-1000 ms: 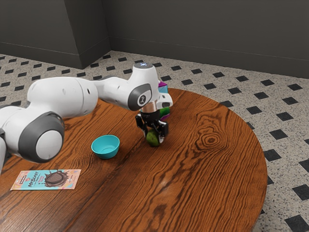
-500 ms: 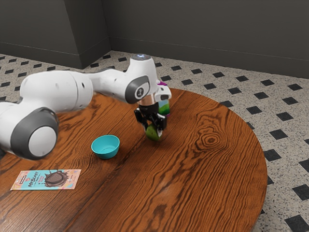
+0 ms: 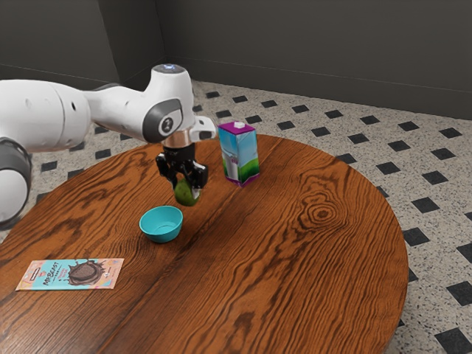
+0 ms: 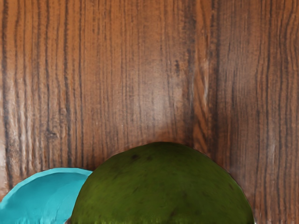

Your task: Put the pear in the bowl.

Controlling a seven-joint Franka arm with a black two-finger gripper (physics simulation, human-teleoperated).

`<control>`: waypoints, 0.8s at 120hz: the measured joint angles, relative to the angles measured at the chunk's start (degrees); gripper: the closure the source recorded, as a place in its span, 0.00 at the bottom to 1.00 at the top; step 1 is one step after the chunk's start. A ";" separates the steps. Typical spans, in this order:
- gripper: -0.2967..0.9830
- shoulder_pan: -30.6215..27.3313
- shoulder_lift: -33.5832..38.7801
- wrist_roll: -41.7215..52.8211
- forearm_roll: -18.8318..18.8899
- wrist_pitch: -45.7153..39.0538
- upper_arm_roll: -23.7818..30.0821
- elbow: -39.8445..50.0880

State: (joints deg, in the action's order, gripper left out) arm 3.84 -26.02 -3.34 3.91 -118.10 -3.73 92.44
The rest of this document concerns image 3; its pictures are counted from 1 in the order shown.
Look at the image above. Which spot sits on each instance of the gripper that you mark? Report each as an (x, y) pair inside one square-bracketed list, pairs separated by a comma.
[(176, 159)]

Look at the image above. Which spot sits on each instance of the green avocado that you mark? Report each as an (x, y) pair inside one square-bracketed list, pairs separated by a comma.
[(185, 194)]

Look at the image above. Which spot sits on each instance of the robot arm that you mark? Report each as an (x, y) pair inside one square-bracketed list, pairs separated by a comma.
[(55, 110)]

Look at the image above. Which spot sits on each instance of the teal bowl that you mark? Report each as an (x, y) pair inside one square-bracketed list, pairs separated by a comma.
[(161, 223)]

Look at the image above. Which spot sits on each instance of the milk carton with purple top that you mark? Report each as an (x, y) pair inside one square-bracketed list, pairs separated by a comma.
[(239, 153)]

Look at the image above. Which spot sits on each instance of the flat chocolate bar packet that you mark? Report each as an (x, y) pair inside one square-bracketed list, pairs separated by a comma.
[(70, 274)]

